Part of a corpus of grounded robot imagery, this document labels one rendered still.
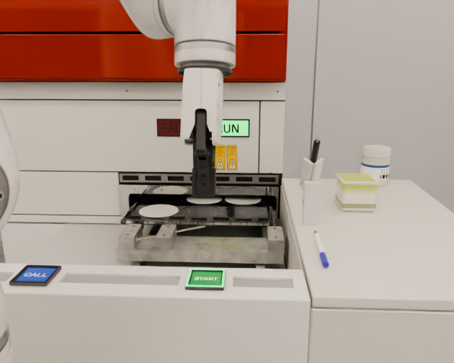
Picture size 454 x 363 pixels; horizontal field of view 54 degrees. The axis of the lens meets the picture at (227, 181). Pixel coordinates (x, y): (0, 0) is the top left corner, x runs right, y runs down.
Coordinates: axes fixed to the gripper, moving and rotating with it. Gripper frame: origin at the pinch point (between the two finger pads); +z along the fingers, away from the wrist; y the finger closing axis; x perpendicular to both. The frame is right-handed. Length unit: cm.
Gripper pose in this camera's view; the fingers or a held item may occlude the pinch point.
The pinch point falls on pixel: (204, 182)
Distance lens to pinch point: 62.5
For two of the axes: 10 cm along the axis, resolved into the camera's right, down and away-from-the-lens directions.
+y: -0.5, 0.7, -10.0
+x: 10.0, 0.1, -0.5
